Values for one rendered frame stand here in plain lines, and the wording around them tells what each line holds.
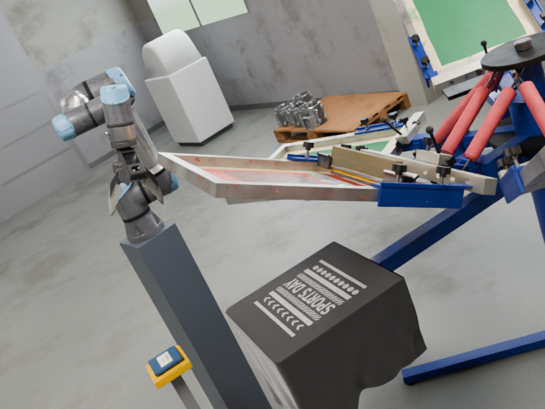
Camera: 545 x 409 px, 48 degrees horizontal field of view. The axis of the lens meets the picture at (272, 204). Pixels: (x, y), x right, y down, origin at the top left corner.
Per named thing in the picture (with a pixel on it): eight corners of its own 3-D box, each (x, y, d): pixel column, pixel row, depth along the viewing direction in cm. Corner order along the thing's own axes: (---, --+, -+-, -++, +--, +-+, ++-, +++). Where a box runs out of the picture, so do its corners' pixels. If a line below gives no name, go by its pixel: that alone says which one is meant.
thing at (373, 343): (332, 462, 195) (282, 361, 180) (326, 455, 199) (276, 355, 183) (442, 379, 208) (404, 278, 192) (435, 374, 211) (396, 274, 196)
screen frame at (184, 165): (214, 198, 153) (216, 182, 153) (156, 163, 205) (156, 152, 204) (461, 204, 187) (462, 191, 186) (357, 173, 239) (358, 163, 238)
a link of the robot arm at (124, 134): (137, 124, 169) (107, 130, 166) (139, 140, 170) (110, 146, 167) (130, 122, 176) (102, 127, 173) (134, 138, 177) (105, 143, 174)
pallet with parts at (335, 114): (273, 145, 689) (260, 115, 676) (327, 108, 734) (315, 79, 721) (361, 144, 584) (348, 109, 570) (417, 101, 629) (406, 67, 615)
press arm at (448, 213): (292, 339, 203) (285, 325, 201) (285, 332, 208) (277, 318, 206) (557, 161, 237) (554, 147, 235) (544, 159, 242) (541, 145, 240)
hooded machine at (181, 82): (175, 147, 861) (127, 49, 807) (208, 126, 890) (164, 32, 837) (202, 147, 802) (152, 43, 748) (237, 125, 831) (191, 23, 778)
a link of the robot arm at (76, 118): (52, 93, 215) (45, 114, 171) (81, 79, 217) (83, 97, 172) (69, 122, 220) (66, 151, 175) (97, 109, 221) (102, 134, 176)
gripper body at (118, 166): (140, 177, 181) (133, 136, 178) (147, 182, 174) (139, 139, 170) (114, 182, 178) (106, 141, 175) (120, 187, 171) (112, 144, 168)
